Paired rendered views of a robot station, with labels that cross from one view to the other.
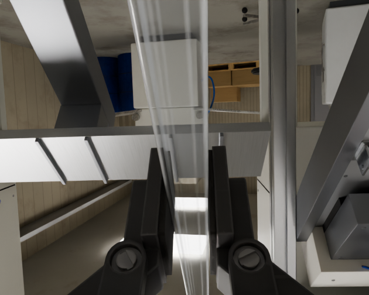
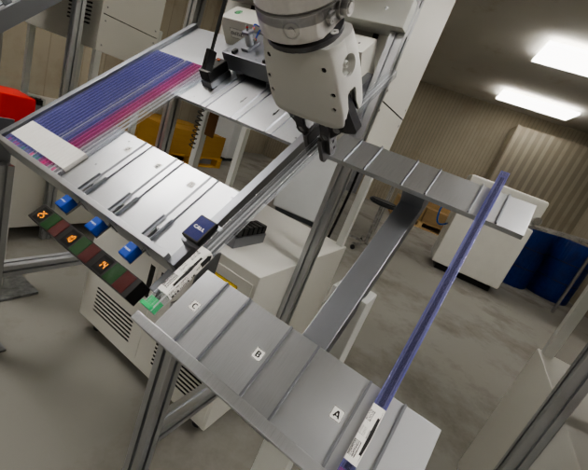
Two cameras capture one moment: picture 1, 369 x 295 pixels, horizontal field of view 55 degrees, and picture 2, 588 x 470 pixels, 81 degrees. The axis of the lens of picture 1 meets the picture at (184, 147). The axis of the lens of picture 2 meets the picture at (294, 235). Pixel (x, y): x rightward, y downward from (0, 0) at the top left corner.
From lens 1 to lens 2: 0.37 m
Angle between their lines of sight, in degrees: 35
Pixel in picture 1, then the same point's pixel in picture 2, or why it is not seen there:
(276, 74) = (340, 184)
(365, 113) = (296, 145)
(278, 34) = (329, 205)
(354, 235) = not seen: hidden behind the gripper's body
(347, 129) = not seen: hidden behind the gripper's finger
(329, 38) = not seen: hidden behind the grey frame
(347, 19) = (312, 212)
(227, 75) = (427, 217)
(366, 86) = (290, 156)
